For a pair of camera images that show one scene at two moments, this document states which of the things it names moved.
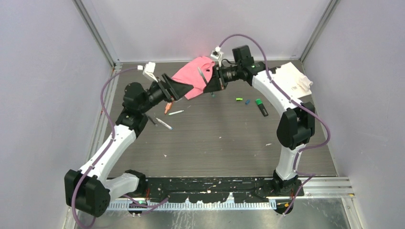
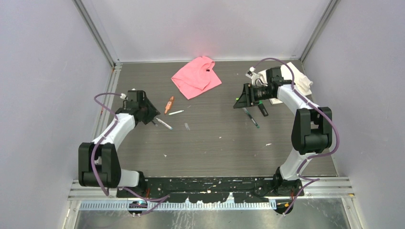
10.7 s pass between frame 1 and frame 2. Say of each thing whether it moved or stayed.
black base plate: stayed
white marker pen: stayed
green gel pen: moved
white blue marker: stayed
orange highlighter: stayed
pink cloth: stayed
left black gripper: moved
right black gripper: moved
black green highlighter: stayed
